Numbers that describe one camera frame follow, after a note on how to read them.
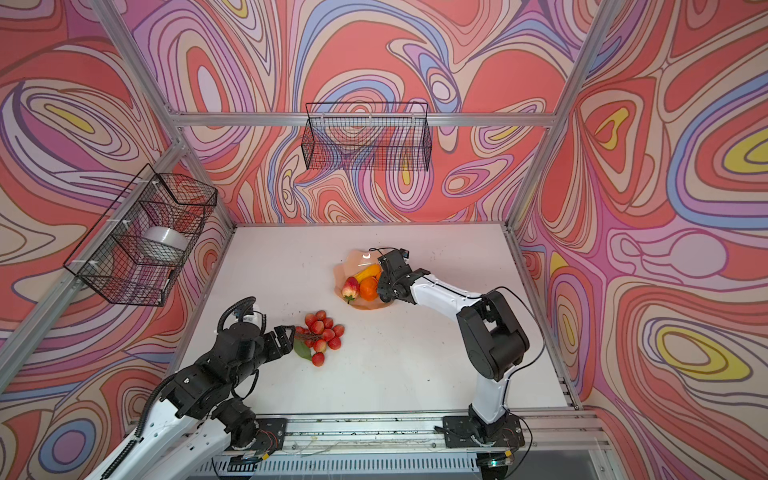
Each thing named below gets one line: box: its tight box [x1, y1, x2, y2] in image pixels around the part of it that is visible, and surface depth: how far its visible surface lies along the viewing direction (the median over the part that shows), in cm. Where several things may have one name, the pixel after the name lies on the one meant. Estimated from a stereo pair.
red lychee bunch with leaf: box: [294, 310, 345, 367], surface depth 88 cm
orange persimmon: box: [360, 276, 379, 302], surface depth 96 cm
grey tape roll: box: [142, 226, 189, 251], surface depth 75 cm
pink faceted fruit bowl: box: [333, 248, 388, 310], surface depth 97 cm
